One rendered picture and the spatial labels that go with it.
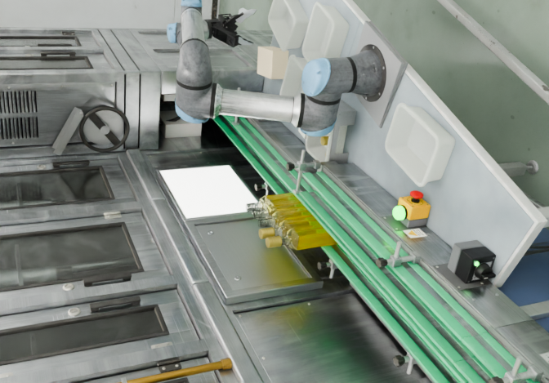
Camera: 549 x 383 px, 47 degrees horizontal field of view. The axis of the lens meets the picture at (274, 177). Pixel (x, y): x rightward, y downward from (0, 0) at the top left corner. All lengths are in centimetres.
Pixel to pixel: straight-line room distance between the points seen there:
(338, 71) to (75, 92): 123
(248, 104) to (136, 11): 362
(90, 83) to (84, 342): 126
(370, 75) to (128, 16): 377
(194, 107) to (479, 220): 94
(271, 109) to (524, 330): 101
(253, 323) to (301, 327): 15
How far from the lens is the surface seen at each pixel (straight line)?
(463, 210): 184
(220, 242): 224
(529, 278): 192
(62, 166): 284
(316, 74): 201
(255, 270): 212
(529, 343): 163
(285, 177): 236
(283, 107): 209
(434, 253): 185
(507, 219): 172
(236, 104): 208
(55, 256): 225
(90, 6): 554
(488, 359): 156
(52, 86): 278
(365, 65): 208
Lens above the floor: 193
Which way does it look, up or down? 24 degrees down
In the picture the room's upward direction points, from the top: 95 degrees counter-clockwise
